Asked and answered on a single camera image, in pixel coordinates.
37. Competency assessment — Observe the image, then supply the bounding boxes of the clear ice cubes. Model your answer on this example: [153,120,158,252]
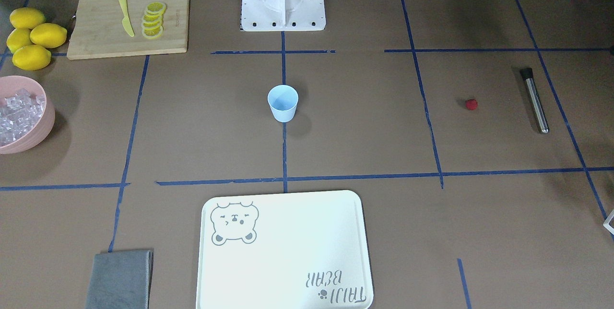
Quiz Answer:
[0,88,47,146]

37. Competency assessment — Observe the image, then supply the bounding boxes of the white bear serving tray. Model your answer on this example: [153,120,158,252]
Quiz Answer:
[195,190,374,309]

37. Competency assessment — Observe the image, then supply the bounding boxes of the light blue plastic cup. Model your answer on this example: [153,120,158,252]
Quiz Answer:
[267,84,299,123]

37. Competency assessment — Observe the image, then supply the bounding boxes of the steel muddler black tip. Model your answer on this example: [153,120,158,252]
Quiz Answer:
[520,68,550,134]

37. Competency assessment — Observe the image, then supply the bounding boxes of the grey folded cloth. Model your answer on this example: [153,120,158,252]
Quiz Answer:
[85,250,154,309]

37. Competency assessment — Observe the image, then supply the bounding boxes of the pink bowl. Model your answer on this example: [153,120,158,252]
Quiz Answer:
[0,75,55,155]

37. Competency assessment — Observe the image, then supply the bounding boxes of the white wire cup rack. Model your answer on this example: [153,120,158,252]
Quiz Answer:
[602,209,614,236]

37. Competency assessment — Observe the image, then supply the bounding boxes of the red strawberry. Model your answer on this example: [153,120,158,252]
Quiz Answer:
[465,99,478,111]

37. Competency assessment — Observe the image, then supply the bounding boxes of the bamboo cutting board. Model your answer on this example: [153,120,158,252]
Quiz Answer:
[67,0,190,60]

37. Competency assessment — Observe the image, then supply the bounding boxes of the yellow lemon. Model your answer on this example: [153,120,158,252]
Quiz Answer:
[6,28,33,53]
[12,45,52,71]
[9,7,46,30]
[29,23,68,48]

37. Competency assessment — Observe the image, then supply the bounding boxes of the lemon slices row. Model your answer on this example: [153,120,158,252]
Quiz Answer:
[141,1,167,39]

